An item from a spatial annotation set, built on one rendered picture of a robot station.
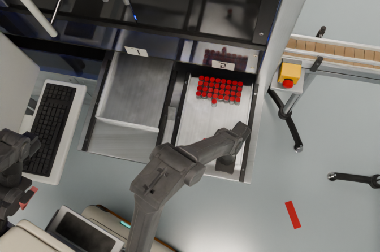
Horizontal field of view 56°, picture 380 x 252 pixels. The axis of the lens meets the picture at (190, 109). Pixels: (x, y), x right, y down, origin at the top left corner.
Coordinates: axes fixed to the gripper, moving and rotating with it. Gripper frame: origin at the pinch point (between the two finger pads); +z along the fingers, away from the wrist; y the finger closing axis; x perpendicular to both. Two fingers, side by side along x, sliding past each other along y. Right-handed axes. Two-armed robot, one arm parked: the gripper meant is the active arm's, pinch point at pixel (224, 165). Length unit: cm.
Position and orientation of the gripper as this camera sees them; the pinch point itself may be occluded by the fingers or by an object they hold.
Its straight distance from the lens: 135.7
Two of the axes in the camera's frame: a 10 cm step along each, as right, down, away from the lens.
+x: -9.7, -2.0, 1.2
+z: 0.2, 4.5, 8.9
